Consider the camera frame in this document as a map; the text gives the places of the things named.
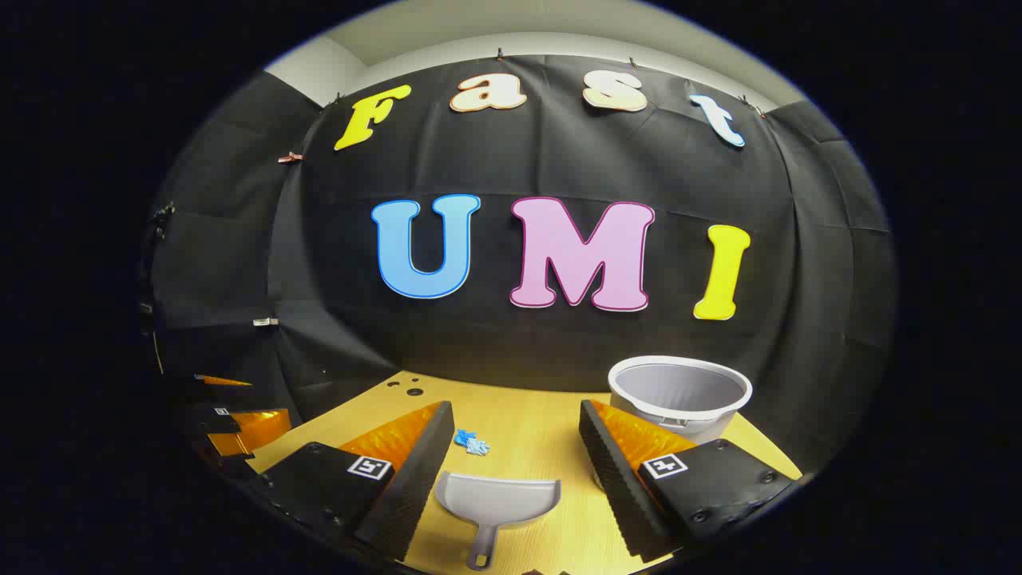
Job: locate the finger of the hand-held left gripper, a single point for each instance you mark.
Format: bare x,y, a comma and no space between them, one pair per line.
215,390
255,431

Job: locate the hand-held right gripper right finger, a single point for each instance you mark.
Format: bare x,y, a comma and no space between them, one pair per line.
611,479

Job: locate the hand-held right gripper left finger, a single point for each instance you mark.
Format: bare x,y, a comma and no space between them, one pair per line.
415,479

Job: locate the dark blue paper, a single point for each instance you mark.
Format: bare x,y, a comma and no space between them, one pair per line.
464,437

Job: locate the light blue paper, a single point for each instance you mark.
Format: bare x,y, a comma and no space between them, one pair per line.
478,447

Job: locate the white garbage bin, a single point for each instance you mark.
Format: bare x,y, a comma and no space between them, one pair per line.
679,391

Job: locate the wooden desktop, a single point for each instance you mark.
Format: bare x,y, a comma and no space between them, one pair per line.
527,431

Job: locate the brown clip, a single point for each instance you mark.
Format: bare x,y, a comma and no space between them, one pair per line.
291,157

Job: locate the black backdrop cloth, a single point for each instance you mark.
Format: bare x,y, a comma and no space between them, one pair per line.
559,160

